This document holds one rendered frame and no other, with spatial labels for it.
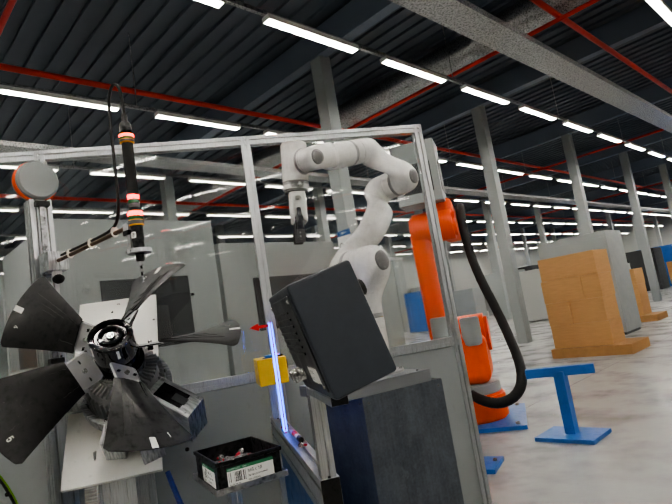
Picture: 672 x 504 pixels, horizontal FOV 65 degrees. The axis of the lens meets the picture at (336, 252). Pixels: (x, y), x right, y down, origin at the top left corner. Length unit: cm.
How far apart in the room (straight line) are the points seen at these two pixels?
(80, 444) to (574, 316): 817
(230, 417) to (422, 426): 93
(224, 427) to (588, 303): 738
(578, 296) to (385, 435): 762
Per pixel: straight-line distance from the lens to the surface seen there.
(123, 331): 160
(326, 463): 114
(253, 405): 235
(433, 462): 176
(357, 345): 83
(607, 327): 902
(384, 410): 164
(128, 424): 144
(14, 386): 160
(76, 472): 172
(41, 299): 179
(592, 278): 903
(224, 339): 153
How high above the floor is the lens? 116
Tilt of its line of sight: 7 degrees up
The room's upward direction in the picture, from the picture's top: 9 degrees counter-clockwise
